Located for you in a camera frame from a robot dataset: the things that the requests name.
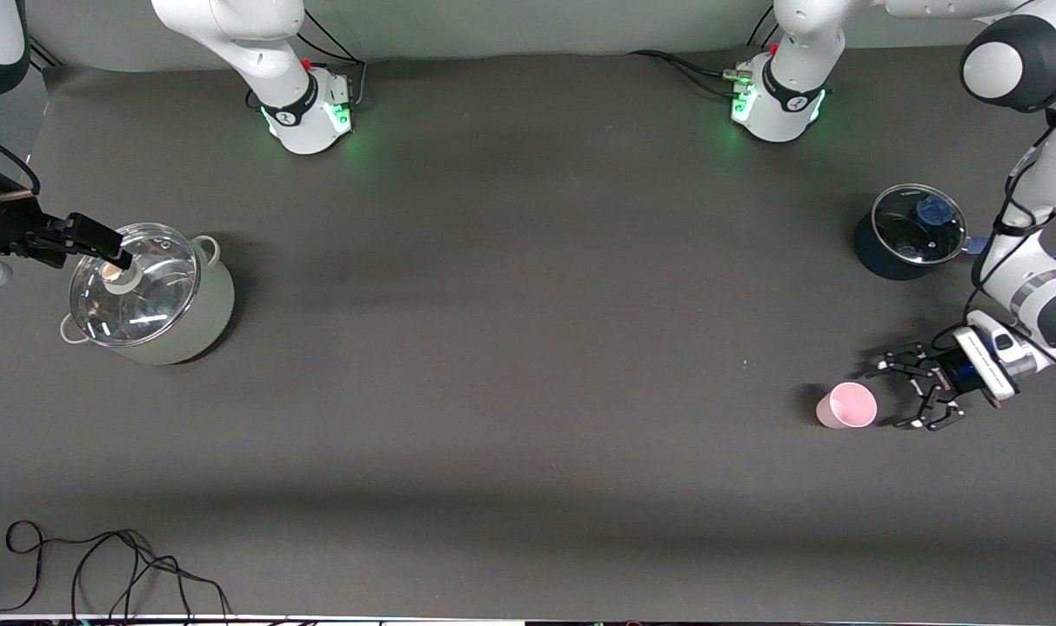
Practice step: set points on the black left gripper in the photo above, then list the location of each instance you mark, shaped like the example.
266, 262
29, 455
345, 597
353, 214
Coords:
949, 376

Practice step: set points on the pink plastic cup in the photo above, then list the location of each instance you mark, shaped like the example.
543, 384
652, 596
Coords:
850, 407

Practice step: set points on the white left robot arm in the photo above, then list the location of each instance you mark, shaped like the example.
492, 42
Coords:
1015, 61

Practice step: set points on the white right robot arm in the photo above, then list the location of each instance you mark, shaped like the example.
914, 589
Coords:
232, 35

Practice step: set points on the glass pot lid beige knob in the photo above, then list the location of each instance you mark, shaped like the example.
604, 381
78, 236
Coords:
156, 296

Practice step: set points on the dark blue saucepan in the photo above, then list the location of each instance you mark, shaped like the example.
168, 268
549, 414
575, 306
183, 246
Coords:
872, 258

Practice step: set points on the grey-green cooking pot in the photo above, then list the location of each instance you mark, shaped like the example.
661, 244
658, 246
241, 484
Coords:
208, 313

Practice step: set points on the glass lid blue knob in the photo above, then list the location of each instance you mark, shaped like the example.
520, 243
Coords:
893, 217

